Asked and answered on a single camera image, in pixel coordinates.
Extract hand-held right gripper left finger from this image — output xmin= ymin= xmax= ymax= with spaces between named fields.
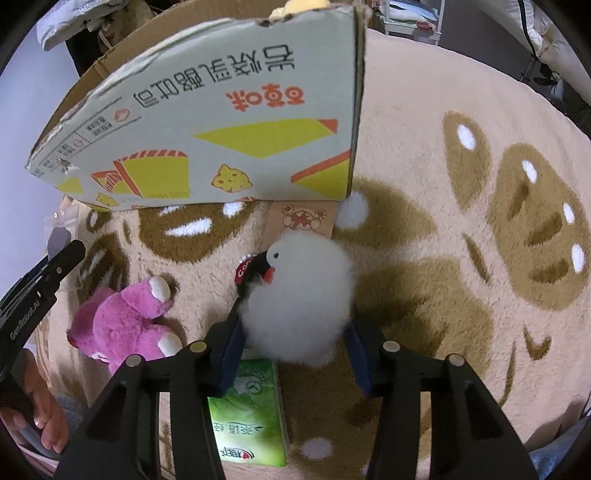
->
xmin=55 ymin=300 xmax=246 ymax=480

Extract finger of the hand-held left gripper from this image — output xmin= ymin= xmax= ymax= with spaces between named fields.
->
xmin=25 ymin=239 xmax=87 ymax=297

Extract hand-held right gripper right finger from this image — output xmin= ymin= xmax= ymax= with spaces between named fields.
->
xmin=344 ymin=318 xmax=532 ymax=480

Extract pink plush bear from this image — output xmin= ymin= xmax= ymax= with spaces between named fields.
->
xmin=67 ymin=275 xmax=184 ymax=377

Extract white fluffy penguin plush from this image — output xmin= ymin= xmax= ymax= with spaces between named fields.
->
xmin=233 ymin=231 xmax=356 ymax=366

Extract printed cardboard box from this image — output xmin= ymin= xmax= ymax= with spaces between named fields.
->
xmin=24 ymin=0 xmax=371 ymax=213

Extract yellow plush toy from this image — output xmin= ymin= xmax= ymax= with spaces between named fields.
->
xmin=270 ymin=0 xmax=333 ymax=22

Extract person's left hand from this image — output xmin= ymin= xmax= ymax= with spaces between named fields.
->
xmin=0 ymin=348 xmax=70 ymax=456

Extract clear plastic packet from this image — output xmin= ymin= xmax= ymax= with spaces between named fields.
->
xmin=44 ymin=204 xmax=82 ymax=260

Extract green tissue pack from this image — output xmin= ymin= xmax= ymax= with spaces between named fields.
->
xmin=205 ymin=348 xmax=290 ymax=468

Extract beige printed blanket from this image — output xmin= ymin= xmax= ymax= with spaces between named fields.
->
xmin=34 ymin=28 xmax=591 ymax=480

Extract person's blue trousers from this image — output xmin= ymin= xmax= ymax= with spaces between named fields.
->
xmin=527 ymin=402 xmax=591 ymax=480

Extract brown crab print card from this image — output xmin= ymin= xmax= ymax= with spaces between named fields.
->
xmin=263 ymin=202 xmax=341 ymax=241

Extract black coat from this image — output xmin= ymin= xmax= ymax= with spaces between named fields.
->
xmin=64 ymin=28 xmax=103 ymax=77

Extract white trolley cart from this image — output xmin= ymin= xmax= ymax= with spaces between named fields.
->
xmin=372 ymin=0 xmax=447 ymax=45

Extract white recliner chair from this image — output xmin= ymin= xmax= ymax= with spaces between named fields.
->
xmin=501 ymin=0 xmax=591 ymax=108

